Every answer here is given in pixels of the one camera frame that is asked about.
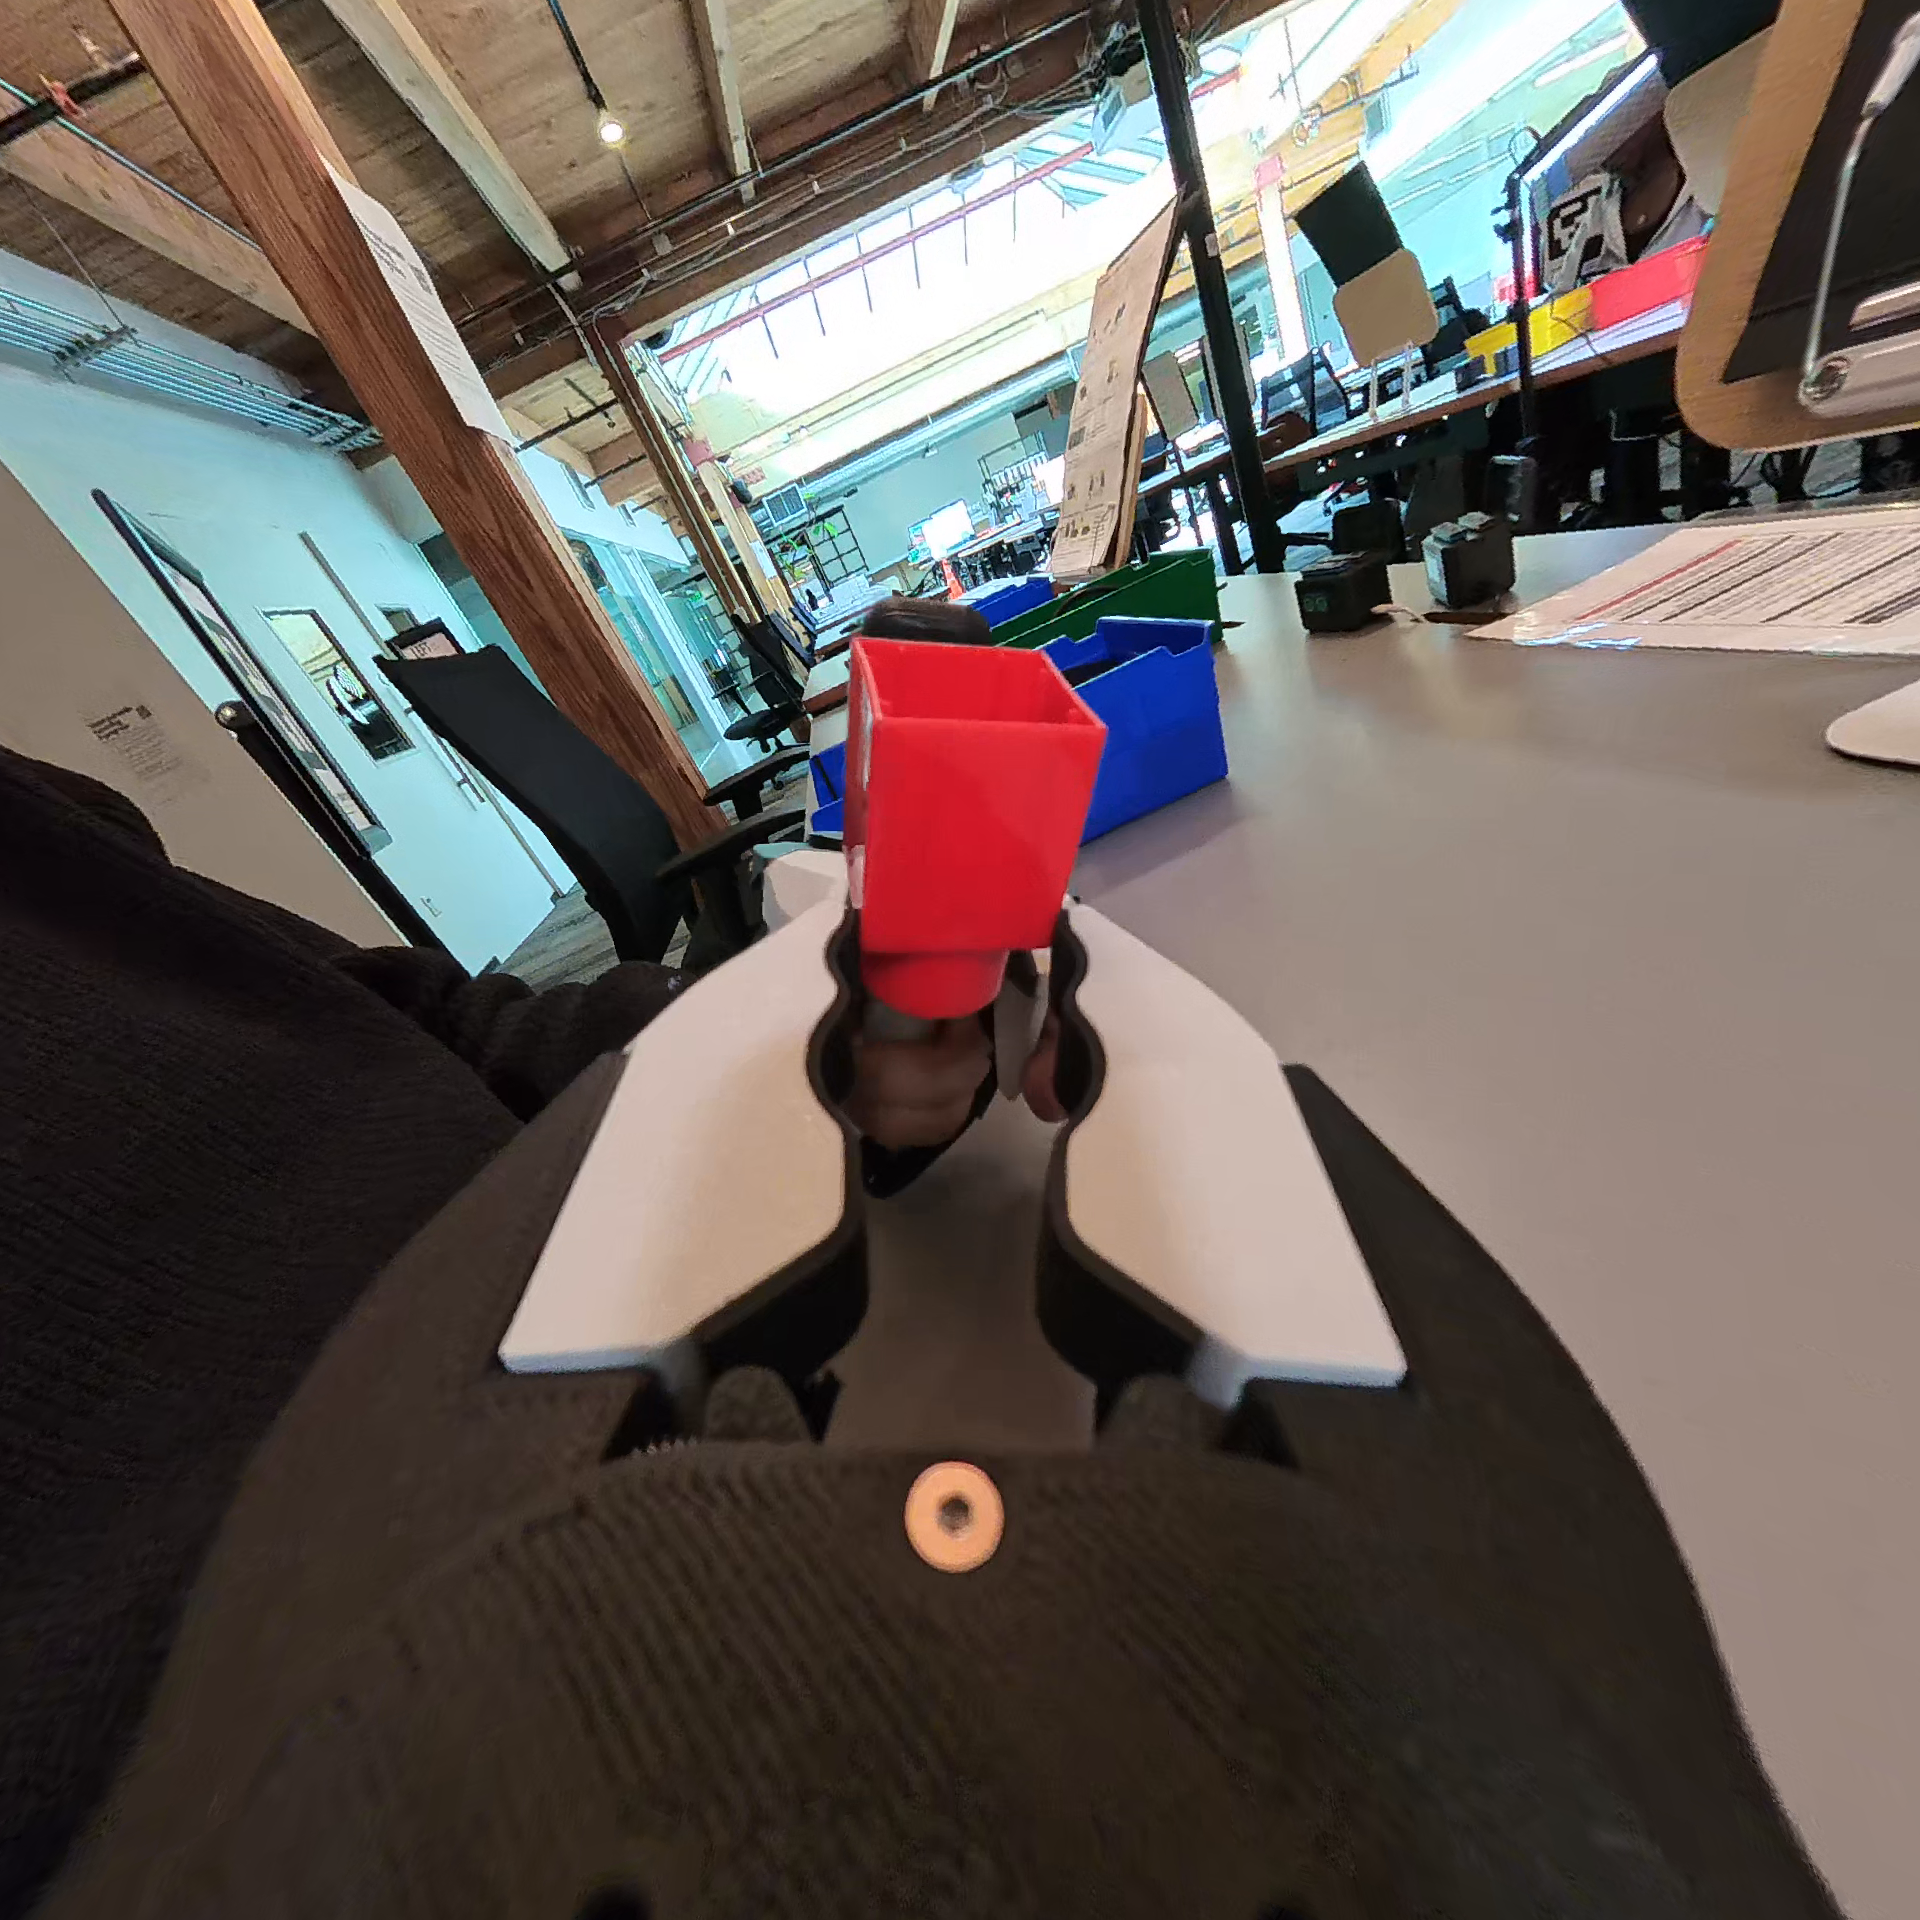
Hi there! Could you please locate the red toy block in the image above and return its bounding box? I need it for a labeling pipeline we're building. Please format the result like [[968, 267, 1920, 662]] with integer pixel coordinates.
[[842, 637, 1113, 1021]]

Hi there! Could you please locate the black office chair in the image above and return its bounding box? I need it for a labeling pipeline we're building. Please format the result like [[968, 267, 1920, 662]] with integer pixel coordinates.
[[719, 614, 814, 753], [374, 644, 814, 971]]

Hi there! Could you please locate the cardboard sheet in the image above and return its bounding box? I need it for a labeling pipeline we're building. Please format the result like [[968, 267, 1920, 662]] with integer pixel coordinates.
[[1048, 194, 1183, 585]]

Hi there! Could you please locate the small yellow bin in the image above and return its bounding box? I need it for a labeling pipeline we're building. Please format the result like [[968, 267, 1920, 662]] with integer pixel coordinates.
[[1462, 285, 1596, 377]]

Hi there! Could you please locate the person's left forearm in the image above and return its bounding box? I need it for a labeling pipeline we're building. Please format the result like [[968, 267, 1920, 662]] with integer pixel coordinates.
[[0, 744, 705, 1920]]

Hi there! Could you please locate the printed paper sheet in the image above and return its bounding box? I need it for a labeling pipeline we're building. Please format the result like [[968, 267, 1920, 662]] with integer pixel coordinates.
[[1466, 517, 1920, 658]]

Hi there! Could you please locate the person's left hand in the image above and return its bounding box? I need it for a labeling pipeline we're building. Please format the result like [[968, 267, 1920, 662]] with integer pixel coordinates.
[[848, 1020, 1073, 1154]]

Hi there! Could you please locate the black charger block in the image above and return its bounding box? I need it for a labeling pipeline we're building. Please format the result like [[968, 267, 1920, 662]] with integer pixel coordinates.
[[1294, 546, 1399, 636]]

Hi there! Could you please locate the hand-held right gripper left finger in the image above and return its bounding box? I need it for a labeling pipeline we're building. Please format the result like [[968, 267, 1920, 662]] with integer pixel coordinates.
[[497, 900, 876, 1422]]

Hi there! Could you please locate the dark background desk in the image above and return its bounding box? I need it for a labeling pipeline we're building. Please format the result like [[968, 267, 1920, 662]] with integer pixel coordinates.
[[1141, 315, 1705, 571]]

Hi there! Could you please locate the paper note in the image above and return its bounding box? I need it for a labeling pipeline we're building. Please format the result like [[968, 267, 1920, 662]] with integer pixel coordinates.
[[322, 157, 521, 445]]

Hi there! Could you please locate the framed tag poster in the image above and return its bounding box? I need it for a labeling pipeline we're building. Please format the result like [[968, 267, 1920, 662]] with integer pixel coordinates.
[[94, 488, 452, 955]]

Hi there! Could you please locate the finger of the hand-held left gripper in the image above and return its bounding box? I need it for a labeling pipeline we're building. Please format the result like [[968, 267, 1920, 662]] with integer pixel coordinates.
[[989, 957, 1056, 1107], [758, 838, 857, 944]]

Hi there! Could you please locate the metal cable tray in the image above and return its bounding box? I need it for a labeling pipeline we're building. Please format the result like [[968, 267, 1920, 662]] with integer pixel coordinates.
[[0, 292, 385, 452]]

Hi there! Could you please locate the small tag poster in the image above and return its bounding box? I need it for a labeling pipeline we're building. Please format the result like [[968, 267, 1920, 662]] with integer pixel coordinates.
[[1545, 171, 1631, 297]]

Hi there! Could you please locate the green storage bin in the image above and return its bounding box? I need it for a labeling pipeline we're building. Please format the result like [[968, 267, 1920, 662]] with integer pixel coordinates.
[[989, 546, 1224, 650]]

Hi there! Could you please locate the red bin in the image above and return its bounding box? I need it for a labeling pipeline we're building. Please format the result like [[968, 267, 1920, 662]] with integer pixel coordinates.
[[1590, 237, 1711, 333]]

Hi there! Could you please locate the dark grey battery block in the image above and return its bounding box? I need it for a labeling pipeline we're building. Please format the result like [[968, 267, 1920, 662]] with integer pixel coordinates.
[[1418, 513, 1518, 611]]

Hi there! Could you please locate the small wall notice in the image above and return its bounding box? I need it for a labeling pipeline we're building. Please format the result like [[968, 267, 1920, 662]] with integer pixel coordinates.
[[82, 705, 182, 785]]

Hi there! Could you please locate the wooden pillar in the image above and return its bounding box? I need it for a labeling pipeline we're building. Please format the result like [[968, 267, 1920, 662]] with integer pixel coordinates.
[[105, 0, 724, 850]]

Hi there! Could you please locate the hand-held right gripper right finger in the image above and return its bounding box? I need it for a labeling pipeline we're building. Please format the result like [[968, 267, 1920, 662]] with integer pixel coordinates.
[[1036, 900, 1412, 1422]]

